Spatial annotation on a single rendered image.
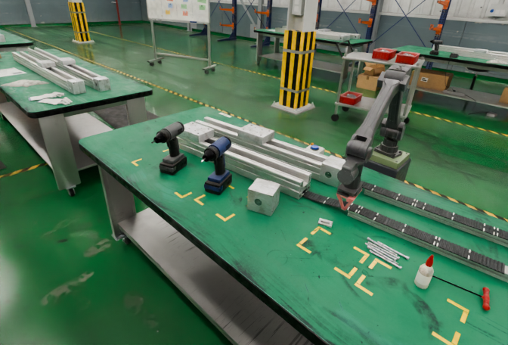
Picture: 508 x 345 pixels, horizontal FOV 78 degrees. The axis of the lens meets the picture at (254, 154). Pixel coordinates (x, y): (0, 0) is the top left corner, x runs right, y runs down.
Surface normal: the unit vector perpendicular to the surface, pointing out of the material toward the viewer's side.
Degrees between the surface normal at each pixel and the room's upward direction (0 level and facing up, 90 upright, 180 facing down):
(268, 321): 0
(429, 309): 0
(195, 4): 90
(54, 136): 90
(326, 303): 0
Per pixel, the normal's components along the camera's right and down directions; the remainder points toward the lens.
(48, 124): 0.72, 0.34
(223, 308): 0.04, -0.89
